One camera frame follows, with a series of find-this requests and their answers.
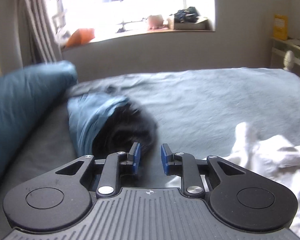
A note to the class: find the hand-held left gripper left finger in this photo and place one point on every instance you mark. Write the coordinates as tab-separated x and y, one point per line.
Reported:
137	158

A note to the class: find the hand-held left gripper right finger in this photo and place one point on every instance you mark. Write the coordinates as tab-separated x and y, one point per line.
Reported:
164	158

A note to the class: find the white button shirt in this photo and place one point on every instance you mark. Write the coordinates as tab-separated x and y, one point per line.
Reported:
265	155

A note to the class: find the dark clothes pile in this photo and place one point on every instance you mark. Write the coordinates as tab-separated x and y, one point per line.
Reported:
89	115

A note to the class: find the black mesh garment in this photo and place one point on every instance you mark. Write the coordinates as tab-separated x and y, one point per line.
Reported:
124	130

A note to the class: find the grey bed blanket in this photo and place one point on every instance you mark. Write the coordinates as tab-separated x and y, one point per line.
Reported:
202	97

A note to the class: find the teal pillow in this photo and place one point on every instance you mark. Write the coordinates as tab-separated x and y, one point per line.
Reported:
19	110

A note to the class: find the orange bag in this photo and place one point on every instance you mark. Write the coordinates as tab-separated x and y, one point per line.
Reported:
81	37

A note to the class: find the open cardboard box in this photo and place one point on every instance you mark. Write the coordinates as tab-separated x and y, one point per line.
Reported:
190	26

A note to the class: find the white plastic bag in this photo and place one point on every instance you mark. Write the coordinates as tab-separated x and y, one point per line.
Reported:
62	37

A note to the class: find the black cloth bundle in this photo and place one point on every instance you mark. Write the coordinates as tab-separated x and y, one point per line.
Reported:
187	15

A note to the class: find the cream bedpost finial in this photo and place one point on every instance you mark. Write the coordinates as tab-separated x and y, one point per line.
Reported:
289	60

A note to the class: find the white desk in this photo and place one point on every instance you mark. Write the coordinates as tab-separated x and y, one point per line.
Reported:
285	46

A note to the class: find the grey curtain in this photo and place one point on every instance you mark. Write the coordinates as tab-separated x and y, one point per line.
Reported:
37	25

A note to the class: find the yellow box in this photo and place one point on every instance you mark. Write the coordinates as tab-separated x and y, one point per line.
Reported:
280	27

